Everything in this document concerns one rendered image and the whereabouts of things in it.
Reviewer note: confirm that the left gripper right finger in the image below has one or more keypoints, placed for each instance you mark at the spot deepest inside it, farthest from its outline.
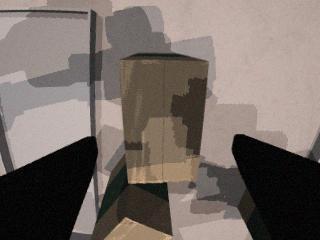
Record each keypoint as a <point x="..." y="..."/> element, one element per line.
<point x="284" y="186"/>

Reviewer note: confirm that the grey shallow rectangular tray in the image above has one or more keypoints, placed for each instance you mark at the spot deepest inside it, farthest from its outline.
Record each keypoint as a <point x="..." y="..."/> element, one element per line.
<point x="315" y="153"/>
<point x="47" y="76"/>

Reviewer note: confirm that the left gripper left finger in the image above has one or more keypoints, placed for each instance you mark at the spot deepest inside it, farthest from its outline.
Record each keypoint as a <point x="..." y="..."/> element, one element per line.
<point x="42" y="200"/>

